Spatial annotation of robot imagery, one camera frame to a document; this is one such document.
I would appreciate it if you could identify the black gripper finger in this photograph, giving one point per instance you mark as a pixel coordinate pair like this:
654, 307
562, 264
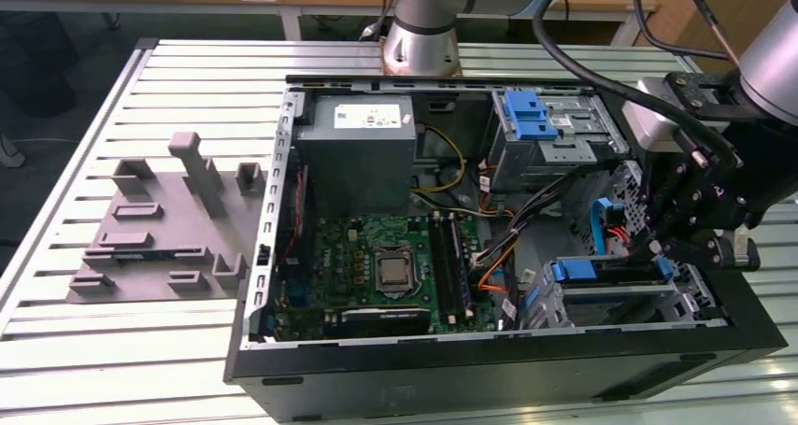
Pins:
705, 250
682, 196

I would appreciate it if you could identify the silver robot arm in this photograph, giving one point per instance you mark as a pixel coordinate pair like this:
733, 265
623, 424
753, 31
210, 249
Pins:
418, 23

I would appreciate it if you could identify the silver optical drive cage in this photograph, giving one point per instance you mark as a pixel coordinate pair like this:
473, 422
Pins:
561, 151

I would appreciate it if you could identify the blue drive latch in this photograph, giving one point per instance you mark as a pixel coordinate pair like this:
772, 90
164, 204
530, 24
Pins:
526, 117

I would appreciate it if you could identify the brown wooden cabinet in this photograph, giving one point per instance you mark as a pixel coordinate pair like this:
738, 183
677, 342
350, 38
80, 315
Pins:
748, 4

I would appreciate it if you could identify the black RAM stick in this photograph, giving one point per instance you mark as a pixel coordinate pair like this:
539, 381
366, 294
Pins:
461, 266
443, 266

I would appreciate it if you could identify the silver CPU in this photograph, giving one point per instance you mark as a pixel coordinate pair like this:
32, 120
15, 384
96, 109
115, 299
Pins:
394, 273

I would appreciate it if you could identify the black PC case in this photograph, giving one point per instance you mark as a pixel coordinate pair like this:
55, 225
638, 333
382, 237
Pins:
437, 364

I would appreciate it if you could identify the grey power supply unit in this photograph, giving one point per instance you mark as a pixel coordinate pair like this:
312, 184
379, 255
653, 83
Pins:
355, 173

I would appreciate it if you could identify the black graphics card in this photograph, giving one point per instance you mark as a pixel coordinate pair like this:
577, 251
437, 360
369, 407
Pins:
386, 320

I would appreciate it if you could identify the green motherboard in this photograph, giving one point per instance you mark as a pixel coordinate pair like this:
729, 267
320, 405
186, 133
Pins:
349, 243

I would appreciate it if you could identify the grey parts rack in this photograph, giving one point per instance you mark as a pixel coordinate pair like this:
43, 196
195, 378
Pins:
168, 238

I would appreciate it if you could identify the grey stand foot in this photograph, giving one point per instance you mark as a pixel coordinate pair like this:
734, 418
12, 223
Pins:
11, 156

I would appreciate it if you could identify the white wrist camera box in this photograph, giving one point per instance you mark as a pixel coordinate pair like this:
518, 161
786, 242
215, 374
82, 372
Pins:
649, 126

